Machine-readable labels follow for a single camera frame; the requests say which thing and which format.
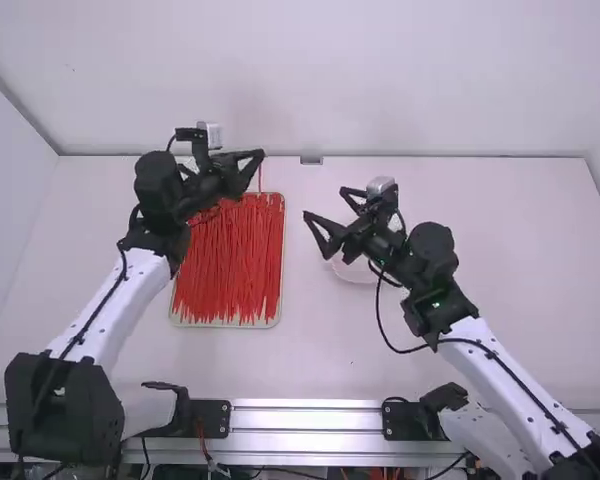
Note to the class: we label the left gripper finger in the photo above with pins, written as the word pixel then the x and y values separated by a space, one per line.
pixel 242 155
pixel 244 182

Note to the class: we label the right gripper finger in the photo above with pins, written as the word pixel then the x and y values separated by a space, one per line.
pixel 356 200
pixel 330 235

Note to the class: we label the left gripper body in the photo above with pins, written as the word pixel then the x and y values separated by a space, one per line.
pixel 212 185

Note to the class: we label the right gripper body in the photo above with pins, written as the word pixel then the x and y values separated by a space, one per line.
pixel 375 240

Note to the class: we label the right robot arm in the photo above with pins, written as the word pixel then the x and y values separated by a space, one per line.
pixel 480 350

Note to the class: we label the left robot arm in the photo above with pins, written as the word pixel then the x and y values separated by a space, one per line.
pixel 130 290

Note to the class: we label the white dish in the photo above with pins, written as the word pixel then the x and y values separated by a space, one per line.
pixel 352 276

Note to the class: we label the pale tray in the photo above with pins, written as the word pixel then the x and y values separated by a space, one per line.
pixel 230 326

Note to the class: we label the silver rails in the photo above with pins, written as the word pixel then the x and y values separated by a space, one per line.
pixel 305 425

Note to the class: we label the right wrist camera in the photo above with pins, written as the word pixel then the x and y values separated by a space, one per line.
pixel 382 187

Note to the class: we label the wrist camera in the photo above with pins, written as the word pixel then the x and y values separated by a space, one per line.
pixel 382 187
pixel 211 135

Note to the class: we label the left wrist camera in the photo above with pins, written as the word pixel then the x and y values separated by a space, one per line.
pixel 211 135

